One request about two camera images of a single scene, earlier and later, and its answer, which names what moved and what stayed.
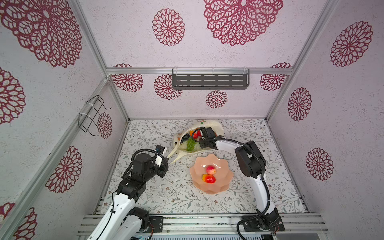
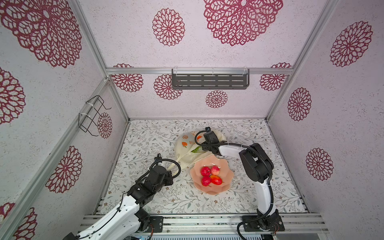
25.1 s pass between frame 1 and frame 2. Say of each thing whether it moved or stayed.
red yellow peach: moved
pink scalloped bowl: stayed
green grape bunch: moved
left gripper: moved
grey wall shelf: stayed
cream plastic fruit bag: moved
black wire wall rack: stayed
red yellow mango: moved
